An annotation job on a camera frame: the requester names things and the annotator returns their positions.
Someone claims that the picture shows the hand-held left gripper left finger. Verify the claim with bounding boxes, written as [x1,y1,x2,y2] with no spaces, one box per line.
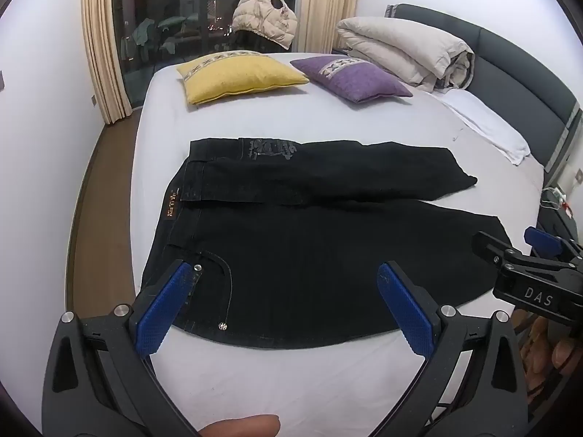
[42,259,206,437]

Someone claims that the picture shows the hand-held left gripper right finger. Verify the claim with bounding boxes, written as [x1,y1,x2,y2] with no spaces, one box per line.
[377,261,532,437]

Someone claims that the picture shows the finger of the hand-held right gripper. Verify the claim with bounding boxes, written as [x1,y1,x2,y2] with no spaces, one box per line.
[472,231,517,265]
[523,226,583,262]

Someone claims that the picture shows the black denim pants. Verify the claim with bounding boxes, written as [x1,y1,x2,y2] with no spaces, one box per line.
[137,138,513,349]

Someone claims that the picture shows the person's left hand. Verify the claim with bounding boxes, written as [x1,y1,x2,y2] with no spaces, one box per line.
[196,414,281,437]

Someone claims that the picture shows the dark nightstand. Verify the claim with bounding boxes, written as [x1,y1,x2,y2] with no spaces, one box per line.
[536,205,583,244]

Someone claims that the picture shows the white pillow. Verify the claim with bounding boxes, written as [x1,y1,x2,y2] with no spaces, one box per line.
[433,88,531,166]

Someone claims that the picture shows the grey padded headboard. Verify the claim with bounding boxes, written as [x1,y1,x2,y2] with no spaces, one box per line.
[386,4,583,174]

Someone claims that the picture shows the purple pillow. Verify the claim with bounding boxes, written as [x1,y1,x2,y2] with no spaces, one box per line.
[290,55,414,103]

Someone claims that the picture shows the white bed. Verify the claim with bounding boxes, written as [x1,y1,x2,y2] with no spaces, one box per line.
[66,52,547,437]

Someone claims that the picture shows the folded beige duvet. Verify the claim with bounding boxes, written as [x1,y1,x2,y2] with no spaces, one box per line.
[336,17,475,93]

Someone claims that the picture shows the yellow pillow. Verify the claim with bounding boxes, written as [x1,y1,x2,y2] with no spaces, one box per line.
[177,50,310,106]

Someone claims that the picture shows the beige curtain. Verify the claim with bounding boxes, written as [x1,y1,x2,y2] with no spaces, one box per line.
[295,0,362,54]
[81,0,134,125]

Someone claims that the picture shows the dark window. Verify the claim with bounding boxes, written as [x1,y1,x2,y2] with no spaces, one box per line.
[111,0,299,107]

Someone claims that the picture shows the beige puffer jacket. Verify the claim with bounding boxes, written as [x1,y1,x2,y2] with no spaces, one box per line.
[231,0,298,51]

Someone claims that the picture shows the white charger cable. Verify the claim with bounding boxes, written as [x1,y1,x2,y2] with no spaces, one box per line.
[541,186,571,212]

